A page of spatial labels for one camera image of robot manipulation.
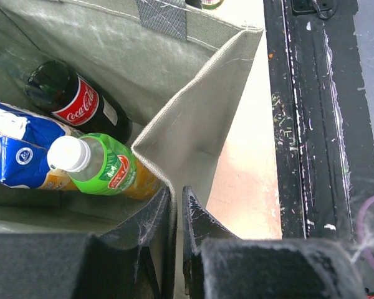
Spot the cola glass bottle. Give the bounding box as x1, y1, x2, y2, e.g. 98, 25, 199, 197
26, 60, 133, 143

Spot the green canvas bag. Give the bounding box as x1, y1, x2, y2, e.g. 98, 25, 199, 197
0, 1, 262, 298

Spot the orange soda plastic bottle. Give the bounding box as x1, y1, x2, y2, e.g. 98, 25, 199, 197
47, 133, 162, 200

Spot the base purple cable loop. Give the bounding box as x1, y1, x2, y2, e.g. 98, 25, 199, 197
360, 192, 374, 287

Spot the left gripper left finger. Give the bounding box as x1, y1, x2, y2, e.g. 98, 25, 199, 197
0, 187, 171, 298

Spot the green glass bottle front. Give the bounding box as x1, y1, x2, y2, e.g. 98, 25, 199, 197
185, 0, 224, 9

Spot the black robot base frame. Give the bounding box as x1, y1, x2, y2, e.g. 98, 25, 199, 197
263, 0, 374, 290

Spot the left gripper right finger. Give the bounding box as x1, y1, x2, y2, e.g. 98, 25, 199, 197
182, 186, 366, 298

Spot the blue juice carton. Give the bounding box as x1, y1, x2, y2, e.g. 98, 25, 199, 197
0, 102, 83, 191

